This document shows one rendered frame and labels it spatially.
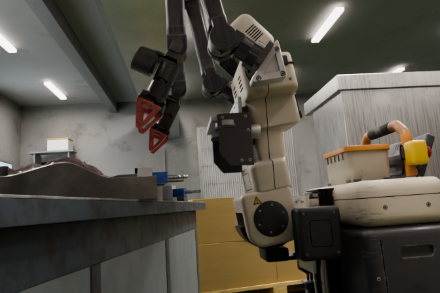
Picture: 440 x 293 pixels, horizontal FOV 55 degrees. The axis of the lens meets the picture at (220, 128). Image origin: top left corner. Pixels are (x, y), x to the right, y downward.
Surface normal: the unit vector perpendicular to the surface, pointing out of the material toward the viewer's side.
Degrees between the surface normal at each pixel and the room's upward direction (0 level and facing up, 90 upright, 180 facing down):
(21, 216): 90
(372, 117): 90
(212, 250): 90
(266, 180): 90
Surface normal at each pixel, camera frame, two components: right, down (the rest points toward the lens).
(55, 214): 0.99, -0.09
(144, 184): 0.19, -0.19
